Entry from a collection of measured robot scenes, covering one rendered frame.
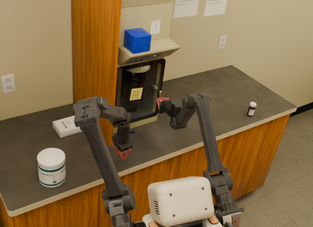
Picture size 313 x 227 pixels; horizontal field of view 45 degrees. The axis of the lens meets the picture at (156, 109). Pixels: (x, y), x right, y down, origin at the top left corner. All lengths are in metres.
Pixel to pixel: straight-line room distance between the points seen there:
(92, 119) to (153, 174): 1.04
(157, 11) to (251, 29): 1.44
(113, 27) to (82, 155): 0.73
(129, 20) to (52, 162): 0.79
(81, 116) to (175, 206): 0.45
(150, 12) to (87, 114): 0.85
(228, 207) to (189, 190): 0.25
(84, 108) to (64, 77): 1.11
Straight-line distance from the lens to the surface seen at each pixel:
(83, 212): 2.14
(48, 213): 2.02
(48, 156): 1.88
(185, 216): 1.36
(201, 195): 1.38
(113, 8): 1.77
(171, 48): 2.00
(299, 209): 3.50
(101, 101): 1.33
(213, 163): 1.58
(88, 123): 1.28
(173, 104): 2.03
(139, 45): 1.88
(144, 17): 1.97
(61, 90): 2.47
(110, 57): 1.87
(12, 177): 2.02
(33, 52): 2.28
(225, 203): 1.55
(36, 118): 2.38
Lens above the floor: 2.33
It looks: 34 degrees down
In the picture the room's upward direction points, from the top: 8 degrees clockwise
